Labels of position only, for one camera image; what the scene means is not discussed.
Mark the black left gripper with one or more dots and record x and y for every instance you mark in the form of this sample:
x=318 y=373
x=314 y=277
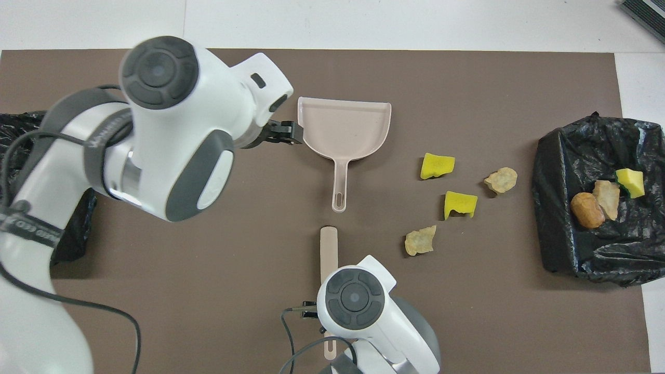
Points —
x=270 y=134

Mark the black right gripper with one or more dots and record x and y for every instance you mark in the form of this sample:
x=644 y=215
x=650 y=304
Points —
x=310 y=309

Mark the beige plastic dustpan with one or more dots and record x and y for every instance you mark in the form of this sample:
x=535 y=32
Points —
x=343 y=130

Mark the beige brush black bristles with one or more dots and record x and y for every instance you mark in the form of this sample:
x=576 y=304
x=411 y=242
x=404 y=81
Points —
x=329 y=249

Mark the beige scrap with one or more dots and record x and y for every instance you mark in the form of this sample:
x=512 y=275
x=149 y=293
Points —
x=501 y=180
x=420 y=241

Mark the yellow sponge piece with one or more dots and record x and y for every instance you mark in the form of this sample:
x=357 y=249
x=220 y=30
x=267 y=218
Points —
x=460 y=203
x=436 y=165

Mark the brown bread roll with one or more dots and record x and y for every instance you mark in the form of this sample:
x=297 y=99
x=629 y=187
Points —
x=587 y=210

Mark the yellow sponge green backing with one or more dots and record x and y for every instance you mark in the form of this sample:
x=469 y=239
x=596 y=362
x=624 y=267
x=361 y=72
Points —
x=631 y=183

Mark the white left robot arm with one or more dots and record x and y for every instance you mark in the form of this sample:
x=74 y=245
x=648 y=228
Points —
x=171 y=130

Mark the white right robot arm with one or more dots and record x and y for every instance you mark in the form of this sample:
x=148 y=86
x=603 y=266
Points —
x=363 y=332

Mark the black bag lined bin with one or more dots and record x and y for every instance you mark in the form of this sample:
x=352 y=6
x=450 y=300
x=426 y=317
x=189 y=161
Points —
x=78 y=228
x=571 y=156

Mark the brown table mat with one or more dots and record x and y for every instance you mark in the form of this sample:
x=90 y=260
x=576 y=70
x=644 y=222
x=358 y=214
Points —
x=208 y=311

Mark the grey ribbed panel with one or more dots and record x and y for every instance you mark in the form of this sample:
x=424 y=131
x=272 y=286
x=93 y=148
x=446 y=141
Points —
x=649 y=13

